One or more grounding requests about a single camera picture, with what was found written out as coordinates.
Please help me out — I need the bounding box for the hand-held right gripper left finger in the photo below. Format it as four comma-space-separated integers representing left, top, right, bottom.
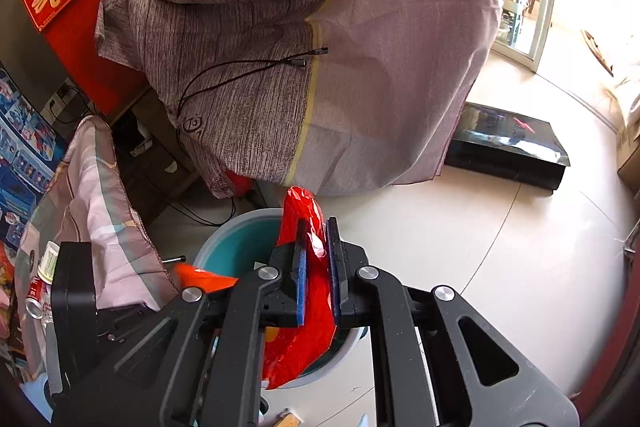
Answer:
50, 219, 307, 427

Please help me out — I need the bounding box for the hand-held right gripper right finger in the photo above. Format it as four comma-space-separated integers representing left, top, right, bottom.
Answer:
325, 217, 581, 427

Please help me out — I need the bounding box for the red plastic bag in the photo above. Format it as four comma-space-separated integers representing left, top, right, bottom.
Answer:
262, 186, 339, 390

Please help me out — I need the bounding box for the teal plastic bucket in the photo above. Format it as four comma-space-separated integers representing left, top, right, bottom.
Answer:
192, 207, 369, 391

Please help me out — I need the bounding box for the red soda can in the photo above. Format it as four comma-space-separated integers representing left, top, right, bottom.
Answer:
25, 279, 52, 320

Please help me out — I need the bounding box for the white green paper cup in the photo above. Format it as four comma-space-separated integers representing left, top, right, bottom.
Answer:
39, 241, 62, 284

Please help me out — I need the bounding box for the plaid pink grey cloth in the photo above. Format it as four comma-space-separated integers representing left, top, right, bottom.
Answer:
15, 114, 179, 383

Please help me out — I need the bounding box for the blue toy box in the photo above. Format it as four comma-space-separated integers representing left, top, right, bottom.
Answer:
0, 67, 67, 250

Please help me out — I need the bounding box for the wooden cabinet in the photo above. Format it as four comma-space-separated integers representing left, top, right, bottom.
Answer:
109, 87, 223, 210

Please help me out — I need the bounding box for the black glossy flat box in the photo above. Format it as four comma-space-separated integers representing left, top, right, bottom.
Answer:
444, 102, 572, 196

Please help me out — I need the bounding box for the mauve striped cloth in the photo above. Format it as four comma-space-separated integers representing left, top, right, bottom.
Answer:
95, 0, 527, 198

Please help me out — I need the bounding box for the cardboard box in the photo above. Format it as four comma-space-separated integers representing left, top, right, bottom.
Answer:
616, 96, 640, 194

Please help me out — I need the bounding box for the wall socket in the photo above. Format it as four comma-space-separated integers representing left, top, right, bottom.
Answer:
42, 79, 77, 122

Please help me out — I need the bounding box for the thin black cable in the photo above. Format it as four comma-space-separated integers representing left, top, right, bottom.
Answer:
175, 46, 330, 134

